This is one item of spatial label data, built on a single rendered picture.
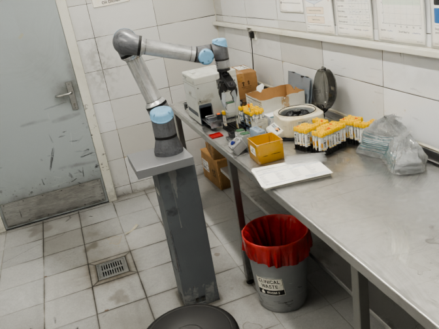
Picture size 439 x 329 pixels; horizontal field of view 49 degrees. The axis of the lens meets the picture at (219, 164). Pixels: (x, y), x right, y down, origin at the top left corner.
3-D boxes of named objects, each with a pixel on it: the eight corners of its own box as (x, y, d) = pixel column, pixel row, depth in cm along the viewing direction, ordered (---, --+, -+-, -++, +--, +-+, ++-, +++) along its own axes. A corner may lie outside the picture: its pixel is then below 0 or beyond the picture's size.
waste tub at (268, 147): (249, 156, 237) (246, 138, 233) (274, 150, 240) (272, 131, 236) (259, 165, 225) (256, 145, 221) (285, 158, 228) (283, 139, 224)
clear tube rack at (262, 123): (239, 125, 287) (237, 113, 284) (254, 121, 290) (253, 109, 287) (252, 133, 269) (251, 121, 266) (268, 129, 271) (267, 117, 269)
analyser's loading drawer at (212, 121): (200, 121, 300) (199, 113, 298) (211, 118, 302) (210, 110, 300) (211, 128, 282) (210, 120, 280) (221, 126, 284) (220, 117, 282)
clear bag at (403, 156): (379, 157, 212) (379, 128, 207) (420, 154, 209) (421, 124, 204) (387, 176, 194) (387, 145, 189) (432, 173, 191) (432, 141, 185)
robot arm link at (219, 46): (209, 39, 250) (225, 36, 251) (212, 60, 254) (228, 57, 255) (211, 40, 243) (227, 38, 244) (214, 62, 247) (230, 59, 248)
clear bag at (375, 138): (349, 153, 222) (347, 115, 215) (370, 141, 232) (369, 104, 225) (400, 164, 203) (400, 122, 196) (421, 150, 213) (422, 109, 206)
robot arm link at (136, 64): (157, 134, 251) (107, 36, 231) (155, 126, 265) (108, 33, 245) (178, 124, 251) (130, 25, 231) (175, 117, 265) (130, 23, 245)
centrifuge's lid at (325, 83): (312, 63, 259) (326, 62, 261) (310, 108, 268) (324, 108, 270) (328, 70, 240) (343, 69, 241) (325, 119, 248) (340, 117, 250)
